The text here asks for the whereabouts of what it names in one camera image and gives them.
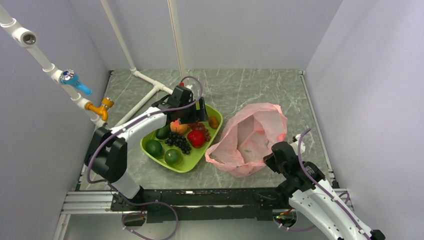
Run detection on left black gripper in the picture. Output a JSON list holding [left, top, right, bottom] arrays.
[[179, 97, 209, 125]]

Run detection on orange fake fruit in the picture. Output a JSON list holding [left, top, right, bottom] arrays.
[[208, 116, 220, 130], [170, 120, 189, 135]]

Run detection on red fake grapes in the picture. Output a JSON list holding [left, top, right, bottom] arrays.
[[188, 122, 211, 142]]

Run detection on red fake fruit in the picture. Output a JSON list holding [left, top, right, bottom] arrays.
[[187, 130, 206, 149]]

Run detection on dark fake grapes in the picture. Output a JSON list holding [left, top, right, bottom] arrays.
[[164, 132, 192, 155]]

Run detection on pink plastic bag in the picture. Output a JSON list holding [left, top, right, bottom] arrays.
[[205, 102, 288, 178]]

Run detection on green fake avocado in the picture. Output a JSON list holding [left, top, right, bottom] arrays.
[[155, 124, 171, 140]]

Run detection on round green fake fruit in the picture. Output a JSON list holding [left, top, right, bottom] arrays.
[[164, 149, 183, 166]]

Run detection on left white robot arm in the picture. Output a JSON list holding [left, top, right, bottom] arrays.
[[84, 85, 208, 210]]

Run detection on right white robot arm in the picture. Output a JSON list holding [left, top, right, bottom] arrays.
[[263, 141, 386, 240]]

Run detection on green plastic tray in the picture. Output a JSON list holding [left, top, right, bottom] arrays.
[[139, 103, 223, 173]]

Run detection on orange faucet tap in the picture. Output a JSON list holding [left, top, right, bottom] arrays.
[[84, 97, 115, 122]]

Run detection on beige vertical pole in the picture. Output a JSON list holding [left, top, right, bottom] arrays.
[[167, 0, 187, 78]]

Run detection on blue valve tap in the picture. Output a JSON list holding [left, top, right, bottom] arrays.
[[59, 69, 93, 96]]

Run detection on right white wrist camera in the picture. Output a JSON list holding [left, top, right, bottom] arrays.
[[289, 134, 306, 156]]

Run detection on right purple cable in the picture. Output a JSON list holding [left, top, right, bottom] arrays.
[[273, 128, 374, 240]]

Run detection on purple cable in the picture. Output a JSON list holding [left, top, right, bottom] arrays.
[[273, 128, 374, 240], [86, 76, 204, 240]]

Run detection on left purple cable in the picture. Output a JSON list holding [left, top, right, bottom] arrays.
[[86, 76, 204, 240]]

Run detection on white PVC pipe frame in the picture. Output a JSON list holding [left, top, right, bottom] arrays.
[[0, 0, 182, 133]]

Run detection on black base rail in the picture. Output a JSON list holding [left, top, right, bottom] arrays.
[[110, 187, 290, 223]]

